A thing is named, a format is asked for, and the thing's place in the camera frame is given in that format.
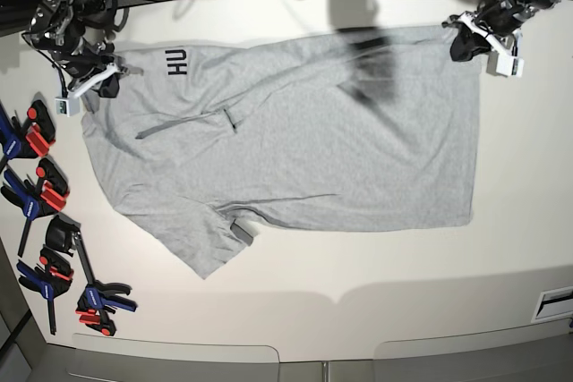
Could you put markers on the blue red bar clamp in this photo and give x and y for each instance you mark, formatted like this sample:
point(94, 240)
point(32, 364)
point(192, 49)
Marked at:
point(51, 278)
point(30, 139)
point(46, 197)

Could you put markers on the grey T-shirt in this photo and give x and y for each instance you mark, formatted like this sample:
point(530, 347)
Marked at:
point(363, 130)

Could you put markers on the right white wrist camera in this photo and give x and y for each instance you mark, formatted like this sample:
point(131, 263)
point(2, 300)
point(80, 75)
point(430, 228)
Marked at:
point(67, 106)

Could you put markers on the long black blue bar clamp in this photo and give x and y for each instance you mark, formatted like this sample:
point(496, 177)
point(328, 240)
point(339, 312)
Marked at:
point(98, 300)

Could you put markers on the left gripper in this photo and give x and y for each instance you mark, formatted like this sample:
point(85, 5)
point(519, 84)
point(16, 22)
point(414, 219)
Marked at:
point(493, 27)

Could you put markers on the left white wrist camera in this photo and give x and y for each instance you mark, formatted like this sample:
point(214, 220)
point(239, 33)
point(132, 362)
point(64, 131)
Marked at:
point(504, 65)

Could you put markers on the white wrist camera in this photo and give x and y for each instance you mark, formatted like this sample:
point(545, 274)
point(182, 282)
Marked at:
point(67, 106)
point(504, 65)

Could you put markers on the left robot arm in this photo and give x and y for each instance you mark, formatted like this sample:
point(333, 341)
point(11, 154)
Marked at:
point(531, 8)

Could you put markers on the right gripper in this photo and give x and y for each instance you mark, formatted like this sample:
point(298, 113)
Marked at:
point(93, 66)

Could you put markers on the top blue red bar clamp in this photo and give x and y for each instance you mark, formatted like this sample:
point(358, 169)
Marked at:
point(30, 139)

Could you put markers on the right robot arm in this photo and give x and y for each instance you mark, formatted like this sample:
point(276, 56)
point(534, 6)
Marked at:
point(57, 31)

